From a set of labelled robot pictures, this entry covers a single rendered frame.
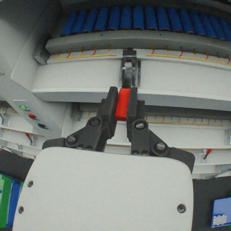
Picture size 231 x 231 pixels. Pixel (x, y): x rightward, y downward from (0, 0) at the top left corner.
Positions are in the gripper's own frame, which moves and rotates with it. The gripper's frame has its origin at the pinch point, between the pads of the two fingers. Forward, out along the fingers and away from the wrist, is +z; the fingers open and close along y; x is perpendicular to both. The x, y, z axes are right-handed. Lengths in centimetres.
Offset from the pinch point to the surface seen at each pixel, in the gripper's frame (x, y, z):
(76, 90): -1.7, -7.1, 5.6
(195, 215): -92, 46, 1
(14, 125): -19.9, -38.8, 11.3
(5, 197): -52, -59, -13
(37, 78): -0.6, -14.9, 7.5
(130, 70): 1.0, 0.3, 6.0
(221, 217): -85, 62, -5
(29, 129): -20.1, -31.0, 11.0
